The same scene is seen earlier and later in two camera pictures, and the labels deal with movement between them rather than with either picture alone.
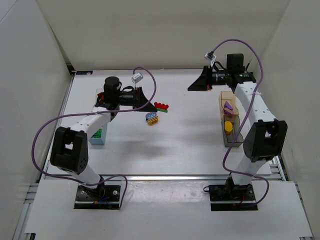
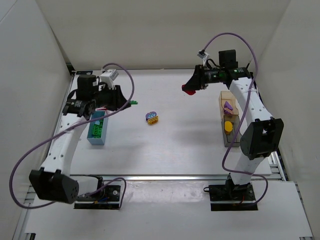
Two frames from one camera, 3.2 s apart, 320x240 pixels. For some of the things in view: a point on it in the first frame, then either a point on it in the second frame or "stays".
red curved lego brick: x=159 y=105 to x=189 y=92
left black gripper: x=137 y=97 to x=116 y=96
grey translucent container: x=230 y=125 stays
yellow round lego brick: x=228 y=127 stays
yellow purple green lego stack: x=151 y=118 stays
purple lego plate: x=227 y=105 stays
